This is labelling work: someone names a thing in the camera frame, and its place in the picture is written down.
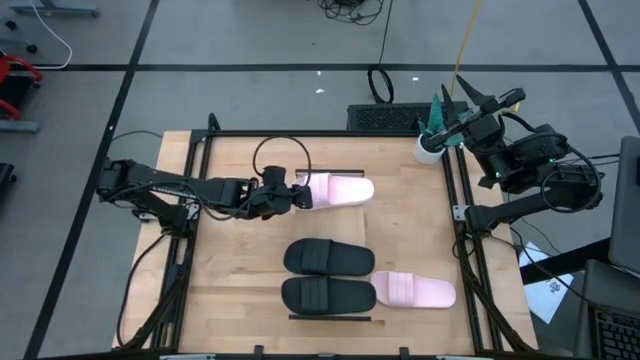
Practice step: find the black caster wheel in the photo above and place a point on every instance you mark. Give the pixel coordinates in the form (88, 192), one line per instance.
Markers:
(11, 25)
(32, 49)

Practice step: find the white paper sheet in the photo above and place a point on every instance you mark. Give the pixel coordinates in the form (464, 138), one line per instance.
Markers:
(547, 300)

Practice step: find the grey metal base bar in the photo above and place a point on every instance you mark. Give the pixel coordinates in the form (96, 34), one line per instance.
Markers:
(20, 126)

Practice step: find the grey desk foot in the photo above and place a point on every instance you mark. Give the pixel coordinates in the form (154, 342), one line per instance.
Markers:
(55, 10)

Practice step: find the red and black cart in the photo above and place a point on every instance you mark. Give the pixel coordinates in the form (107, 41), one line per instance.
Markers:
(15, 80)

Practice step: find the wooden shelf with black rails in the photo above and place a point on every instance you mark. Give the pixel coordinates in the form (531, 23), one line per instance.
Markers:
(330, 225)

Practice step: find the black chair base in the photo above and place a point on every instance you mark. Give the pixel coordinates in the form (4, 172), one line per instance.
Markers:
(6, 177)

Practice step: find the black slide sandal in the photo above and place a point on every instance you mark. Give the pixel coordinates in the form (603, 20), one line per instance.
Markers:
(330, 257)
(330, 296)

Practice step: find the grey laptop with black keyboard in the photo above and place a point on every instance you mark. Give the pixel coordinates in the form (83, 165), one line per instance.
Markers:
(600, 290)

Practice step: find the black aluminium table frame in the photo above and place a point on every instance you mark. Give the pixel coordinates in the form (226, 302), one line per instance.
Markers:
(300, 133)

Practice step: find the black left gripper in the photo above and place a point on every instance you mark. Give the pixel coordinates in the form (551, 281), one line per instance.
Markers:
(275, 200)

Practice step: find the grey monitor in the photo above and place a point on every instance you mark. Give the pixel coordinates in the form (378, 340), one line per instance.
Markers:
(627, 210)

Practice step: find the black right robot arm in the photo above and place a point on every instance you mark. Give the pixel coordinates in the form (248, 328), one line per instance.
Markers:
(550, 145)

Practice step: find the green plant in white pot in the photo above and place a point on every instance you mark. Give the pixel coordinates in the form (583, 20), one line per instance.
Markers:
(427, 154)

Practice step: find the black table beam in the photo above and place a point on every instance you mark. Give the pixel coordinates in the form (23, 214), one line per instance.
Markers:
(565, 261)

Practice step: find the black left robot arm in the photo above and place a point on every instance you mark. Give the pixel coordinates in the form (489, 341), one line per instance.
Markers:
(200, 186)

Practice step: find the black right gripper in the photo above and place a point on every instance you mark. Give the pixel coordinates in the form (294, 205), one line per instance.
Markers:
(482, 130)

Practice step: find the pink slide sandal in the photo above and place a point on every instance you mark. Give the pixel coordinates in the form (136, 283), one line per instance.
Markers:
(415, 290)
(345, 190)

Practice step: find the black table clamp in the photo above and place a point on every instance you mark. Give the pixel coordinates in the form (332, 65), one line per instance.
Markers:
(404, 351)
(258, 351)

